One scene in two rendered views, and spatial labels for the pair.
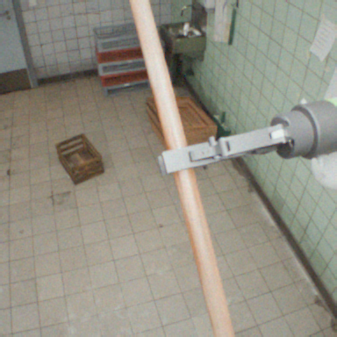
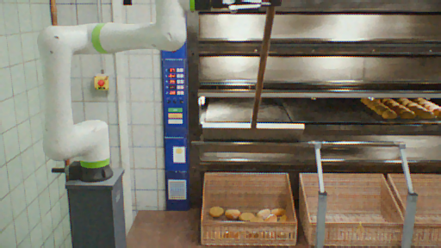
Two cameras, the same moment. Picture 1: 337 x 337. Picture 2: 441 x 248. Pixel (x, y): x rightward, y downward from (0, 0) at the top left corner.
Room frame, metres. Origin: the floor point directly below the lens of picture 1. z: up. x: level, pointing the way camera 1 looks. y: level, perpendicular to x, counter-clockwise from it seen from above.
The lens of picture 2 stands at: (1.97, 0.33, 1.92)
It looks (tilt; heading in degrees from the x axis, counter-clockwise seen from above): 15 degrees down; 199
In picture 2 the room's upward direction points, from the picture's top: straight up
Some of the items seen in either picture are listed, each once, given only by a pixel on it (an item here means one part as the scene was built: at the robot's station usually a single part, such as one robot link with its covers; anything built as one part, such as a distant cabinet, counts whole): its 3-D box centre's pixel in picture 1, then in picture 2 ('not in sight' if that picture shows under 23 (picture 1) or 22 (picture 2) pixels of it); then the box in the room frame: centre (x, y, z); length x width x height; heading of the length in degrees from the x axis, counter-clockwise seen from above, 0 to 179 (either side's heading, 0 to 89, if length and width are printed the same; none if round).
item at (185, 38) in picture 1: (182, 45); not in sight; (3.59, -0.13, 0.71); 0.47 x 0.36 x 0.91; 17
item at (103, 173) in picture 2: not in sight; (83, 169); (0.40, -0.84, 1.23); 0.26 x 0.15 x 0.06; 107
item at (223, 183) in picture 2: not in sight; (247, 207); (-0.53, -0.34, 0.72); 0.56 x 0.49 x 0.28; 108
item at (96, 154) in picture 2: not in sight; (90, 143); (0.39, -0.79, 1.36); 0.16 x 0.13 x 0.19; 163
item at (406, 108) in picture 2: not in sight; (402, 106); (-1.55, 0.57, 1.21); 0.61 x 0.48 x 0.06; 17
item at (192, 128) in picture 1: (180, 118); not in sight; (2.78, -0.10, 0.32); 0.56 x 0.49 x 0.28; 25
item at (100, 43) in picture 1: (121, 35); not in sight; (3.92, 0.57, 0.68); 0.60 x 0.40 x 0.16; 108
